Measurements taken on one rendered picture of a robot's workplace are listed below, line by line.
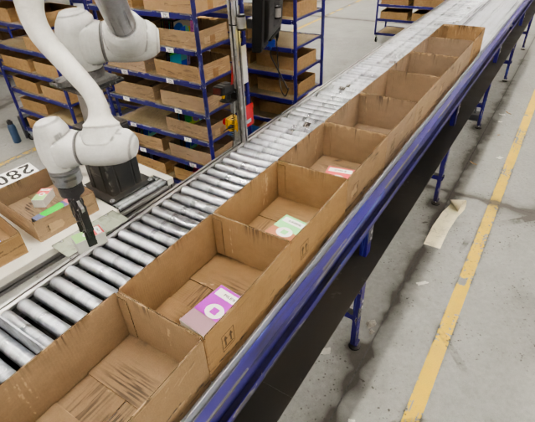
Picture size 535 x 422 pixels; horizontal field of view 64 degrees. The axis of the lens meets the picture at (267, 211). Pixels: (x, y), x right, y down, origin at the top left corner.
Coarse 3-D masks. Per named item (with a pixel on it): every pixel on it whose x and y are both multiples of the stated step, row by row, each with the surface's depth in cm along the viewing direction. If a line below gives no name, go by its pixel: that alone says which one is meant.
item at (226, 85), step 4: (220, 84) 222; (224, 84) 222; (228, 84) 222; (216, 88) 220; (220, 88) 218; (224, 88) 220; (228, 88) 222; (232, 88) 225; (216, 92) 220; (220, 92) 219; (224, 92) 221; (228, 92) 223; (232, 92) 227; (224, 96) 226; (228, 96) 226; (224, 100) 227; (228, 100) 227
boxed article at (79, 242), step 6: (96, 228) 150; (78, 234) 147; (84, 234) 147; (96, 234) 147; (102, 234) 148; (72, 240) 146; (78, 240) 144; (84, 240) 144; (102, 240) 149; (78, 246) 144; (84, 246) 145; (96, 246) 148; (84, 252) 146
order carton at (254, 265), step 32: (224, 224) 136; (160, 256) 121; (192, 256) 134; (224, 256) 144; (256, 256) 135; (288, 256) 125; (128, 288) 114; (160, 288) 125; (192, 288) 133; (256, 288) 113; (224, 320) 103; (256, 320) 119; (224, 352) 108
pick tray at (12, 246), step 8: (0, 216) 176; (0, 224) 182; (8, 224) 172; (0, 232) 182; (8, 232) 178; (16, 232) 169; (8, 240) 164; (16, 240) 166; (0, 248) 162; (8, 248) 165; (16, 248) 167; (24, 248) 170; (0, 256) 164; (8, 256) 166; (16, 256) 169; (0, 264) 165
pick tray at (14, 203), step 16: (32, 176) 203; (48, 176) 209; (0, 192) 194; (16, 192) 200; (32, 192) 206; (0, 208) 191; (16, 208) 196; (32, 208) 195; (64, 208) 180; (96, 208) 193; (16, 224) 187; (32, 224) 172; (48, 224) 176; (64, 224) 182
